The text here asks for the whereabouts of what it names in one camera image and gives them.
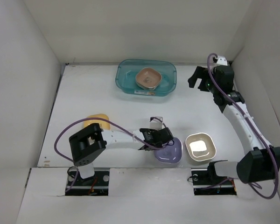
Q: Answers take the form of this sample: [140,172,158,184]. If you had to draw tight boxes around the dark purple plate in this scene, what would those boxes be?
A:
[154,137,182,164]

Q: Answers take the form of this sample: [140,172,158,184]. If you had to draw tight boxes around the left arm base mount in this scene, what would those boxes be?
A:
[65,169,110,196]

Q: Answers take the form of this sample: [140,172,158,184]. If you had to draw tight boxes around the brown plate with panda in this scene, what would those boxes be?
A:
[135,67,162,91]

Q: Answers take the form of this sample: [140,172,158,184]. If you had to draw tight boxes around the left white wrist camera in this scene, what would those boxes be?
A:
[149,117,163,130]

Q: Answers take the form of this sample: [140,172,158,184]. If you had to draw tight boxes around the yellow plate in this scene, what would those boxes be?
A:
[83,113,111,130]

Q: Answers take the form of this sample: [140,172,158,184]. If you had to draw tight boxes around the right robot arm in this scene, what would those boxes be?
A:
[188,65,280,184]

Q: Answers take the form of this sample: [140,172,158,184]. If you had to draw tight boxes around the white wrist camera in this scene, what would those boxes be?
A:
[149,117,163,130]
[213,56,228,66]

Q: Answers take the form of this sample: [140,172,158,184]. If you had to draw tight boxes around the beige plate front right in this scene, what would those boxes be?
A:
[185,133,217,162]

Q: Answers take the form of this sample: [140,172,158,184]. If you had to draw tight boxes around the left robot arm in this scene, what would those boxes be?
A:
[69,123,174,185]

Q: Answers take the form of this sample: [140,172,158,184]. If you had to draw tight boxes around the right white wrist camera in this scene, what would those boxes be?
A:
[213,56,228,66]

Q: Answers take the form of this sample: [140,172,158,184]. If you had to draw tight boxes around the teal plastic bin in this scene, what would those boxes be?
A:
[115,59,177,97]

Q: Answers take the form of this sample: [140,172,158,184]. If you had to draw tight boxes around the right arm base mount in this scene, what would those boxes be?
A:
[187,168,237,196]

